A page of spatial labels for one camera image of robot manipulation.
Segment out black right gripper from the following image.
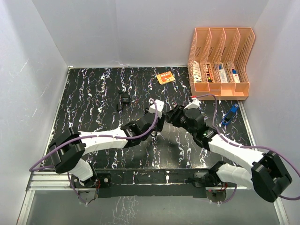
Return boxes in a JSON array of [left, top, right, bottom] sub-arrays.
[[164, 104, 196, 136]]

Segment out black padlock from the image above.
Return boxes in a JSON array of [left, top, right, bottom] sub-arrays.
[[116, 90, 131, 112]]

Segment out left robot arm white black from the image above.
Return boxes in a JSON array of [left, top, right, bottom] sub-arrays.
[[48, 111, 165, 188]]

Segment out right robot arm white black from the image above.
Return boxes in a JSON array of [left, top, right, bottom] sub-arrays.
[[165, 105, 293, 203]]

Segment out orange card pack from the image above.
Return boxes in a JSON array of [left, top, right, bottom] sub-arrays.
[[156, 71, 175, 85]]

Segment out white box in organizer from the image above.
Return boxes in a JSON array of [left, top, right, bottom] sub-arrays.
[[192, 60, 202, 83]]

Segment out red black marker items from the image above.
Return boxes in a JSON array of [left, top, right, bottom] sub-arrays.
[[205, 63, 214, 83]]

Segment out blue stapler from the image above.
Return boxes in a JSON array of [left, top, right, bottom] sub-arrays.
[[222, 104, 239, 126]]

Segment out white blue tube box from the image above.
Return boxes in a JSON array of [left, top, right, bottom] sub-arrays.
[[218, 62, 228, 83]]

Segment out orange plastic file organizer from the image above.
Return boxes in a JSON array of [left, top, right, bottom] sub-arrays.
[[187, 27, 255, 100]]

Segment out blue red white box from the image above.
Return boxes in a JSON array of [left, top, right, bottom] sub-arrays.
[[232, 69, 240, 83]]

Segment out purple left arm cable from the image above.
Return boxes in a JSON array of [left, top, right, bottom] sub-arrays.
[[29, 98, 159, 172]]

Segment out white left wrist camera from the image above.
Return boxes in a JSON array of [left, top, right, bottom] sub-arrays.
[[148, 98, 164, 118]]

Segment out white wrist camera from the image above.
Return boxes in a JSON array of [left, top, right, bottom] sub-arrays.
[[184, 96, 200, 109], [148, 98, 164, 118]]

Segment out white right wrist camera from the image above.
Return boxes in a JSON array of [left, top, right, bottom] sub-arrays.
[[184, 96, 200, 109]]

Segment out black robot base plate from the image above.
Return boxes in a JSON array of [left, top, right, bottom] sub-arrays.
[[70, 168, 233, 199]]

